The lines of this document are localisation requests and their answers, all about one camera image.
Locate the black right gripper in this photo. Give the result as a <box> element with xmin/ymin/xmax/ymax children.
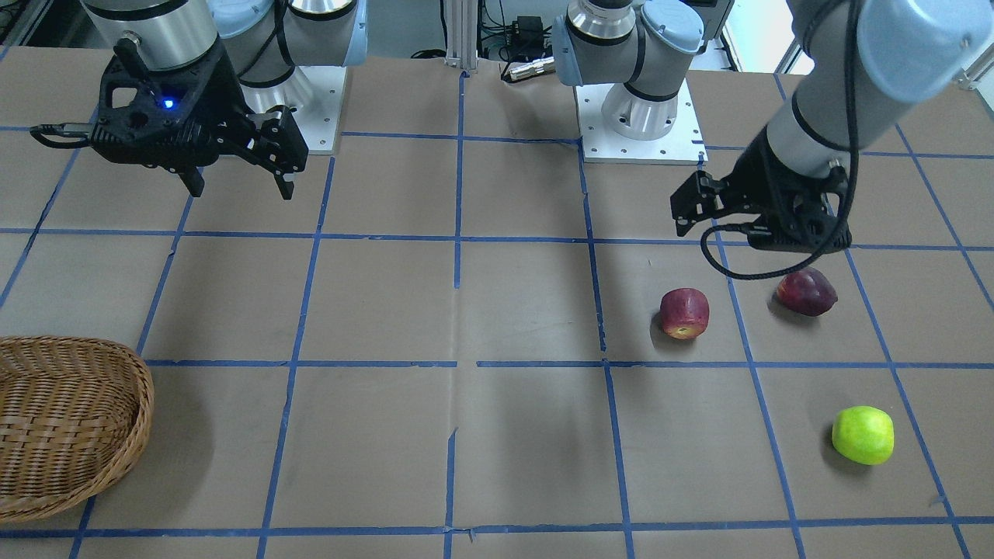
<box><xmin>89</xmin><ymin>38</ymin><xmax>309</xmax><ymax>200</ymax></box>

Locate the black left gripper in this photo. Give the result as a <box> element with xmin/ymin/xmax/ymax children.
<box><xmin>670</xmin><ymin>146</ymin><xmax>852</xmax><ymax>254</ymax></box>

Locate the red apple with yellow patch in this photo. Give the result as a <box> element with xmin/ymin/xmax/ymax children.
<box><xmin>659</xmin><ymin>287</ymin><xmax>710</xmax><ymax>340</ymax></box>

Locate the dark red apple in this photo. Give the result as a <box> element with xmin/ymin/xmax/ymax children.
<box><xmin>774</xmin><ymin>268</ymin><xmax>839</xmax><ymax>318</ymax></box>

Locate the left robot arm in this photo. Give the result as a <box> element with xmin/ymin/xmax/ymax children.
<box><xmin>551</xmin><ymin>1</ymin><xmax>992</xmax><ymax>252</ymax></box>

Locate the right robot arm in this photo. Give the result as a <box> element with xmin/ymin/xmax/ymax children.
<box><xmin>61</xmin><ymin>1</ymin><xmax>368</xmax><ymax>200</ymax></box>

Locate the woven wicker basket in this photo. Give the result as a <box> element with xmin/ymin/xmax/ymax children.
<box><xmin>1</xmin><ymin>335</ymin><xmax>154</xmax><ymax>524</ymax></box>

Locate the silver metal connector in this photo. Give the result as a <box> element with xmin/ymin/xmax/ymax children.
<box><xmin>501</xmin><ymin>56</ymin><xmax>556</xmax><ymax>84</ymax></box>

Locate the green apple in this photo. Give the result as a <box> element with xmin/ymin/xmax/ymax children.
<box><xmin>830</xmin><ymin>404</ymin><xmax>895</xmax><ymax>466</ymax></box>

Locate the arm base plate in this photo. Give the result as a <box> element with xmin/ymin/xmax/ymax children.
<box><xmin>289</xmin><ymin>66</ymin><xmax>348</xmax><ymax>155</ymax></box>
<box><xmin>574</xmin><ymin>81</ymin><xmax>709</xmax><ymax>165</ymax></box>

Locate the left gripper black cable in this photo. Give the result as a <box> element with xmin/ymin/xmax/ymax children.
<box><xmin>700</xmin><ymin>0</ymin><xmax>863</xmax><ymax>281</ymax></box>

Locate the aluminium frame post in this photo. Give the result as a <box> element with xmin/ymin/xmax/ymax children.
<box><xmin>443</xmin><ymin>0</ymin><xmax>479</xmax><ymax>75</ymax></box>

